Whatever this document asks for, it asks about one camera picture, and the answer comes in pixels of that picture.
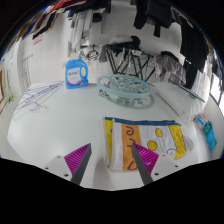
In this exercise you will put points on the clothes row by window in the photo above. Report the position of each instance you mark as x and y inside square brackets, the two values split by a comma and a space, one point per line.
[216, 60]

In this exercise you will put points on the dark plastic hangers on rack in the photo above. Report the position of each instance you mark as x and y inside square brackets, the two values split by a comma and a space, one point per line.
[90, 53]

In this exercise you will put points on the black and white clothes pile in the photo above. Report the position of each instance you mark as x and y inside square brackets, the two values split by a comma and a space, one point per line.
[125, 41]

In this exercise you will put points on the white yellow orange patterned towel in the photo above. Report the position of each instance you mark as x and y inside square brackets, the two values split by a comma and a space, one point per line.
[146, 133]

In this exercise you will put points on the hanging white clothes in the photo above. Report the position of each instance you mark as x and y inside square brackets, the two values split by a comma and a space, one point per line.
[80, 30]

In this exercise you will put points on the hanging black clothes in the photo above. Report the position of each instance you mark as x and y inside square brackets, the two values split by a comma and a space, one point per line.
[193, 46]

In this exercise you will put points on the row of colourful hanging clothes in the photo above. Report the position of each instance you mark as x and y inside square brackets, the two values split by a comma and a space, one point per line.
[36, 25]

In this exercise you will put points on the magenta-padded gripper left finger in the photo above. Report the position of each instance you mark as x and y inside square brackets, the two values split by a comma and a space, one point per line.
[78, 160]

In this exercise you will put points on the pink bucket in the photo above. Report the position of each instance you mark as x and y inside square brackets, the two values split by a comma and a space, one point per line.
[204, 120]

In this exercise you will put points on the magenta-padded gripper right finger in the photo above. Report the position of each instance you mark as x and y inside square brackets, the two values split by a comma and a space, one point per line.
[145, 160]

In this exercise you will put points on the black folding drying rack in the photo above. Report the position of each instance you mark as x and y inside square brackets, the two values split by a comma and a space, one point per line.
[130, 61]

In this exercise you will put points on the hanging dark trousers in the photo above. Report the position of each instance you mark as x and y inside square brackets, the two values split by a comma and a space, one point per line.
[156, 13]

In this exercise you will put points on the hanging red garment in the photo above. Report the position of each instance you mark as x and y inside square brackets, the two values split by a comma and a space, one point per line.
[65, 4]

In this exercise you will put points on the white pillow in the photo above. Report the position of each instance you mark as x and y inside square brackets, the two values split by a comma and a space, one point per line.
[176, 100]

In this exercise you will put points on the blue detergent bottle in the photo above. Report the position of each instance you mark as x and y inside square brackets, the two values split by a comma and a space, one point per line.
[76, 75]

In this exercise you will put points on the blue bucket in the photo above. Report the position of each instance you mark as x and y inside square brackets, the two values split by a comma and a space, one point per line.
[211, 140]

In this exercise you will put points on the thin round hoop hanger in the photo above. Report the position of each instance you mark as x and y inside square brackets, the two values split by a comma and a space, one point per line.
[186, 90]

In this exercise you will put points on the teal bucket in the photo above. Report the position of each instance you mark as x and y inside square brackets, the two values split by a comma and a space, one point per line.
[208, 128]

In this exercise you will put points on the grey garment on rack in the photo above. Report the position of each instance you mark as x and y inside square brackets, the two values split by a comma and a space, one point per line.
[170, 70]

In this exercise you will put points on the round pale green peg hanger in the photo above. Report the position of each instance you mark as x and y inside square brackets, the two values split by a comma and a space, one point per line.
[125, 86]

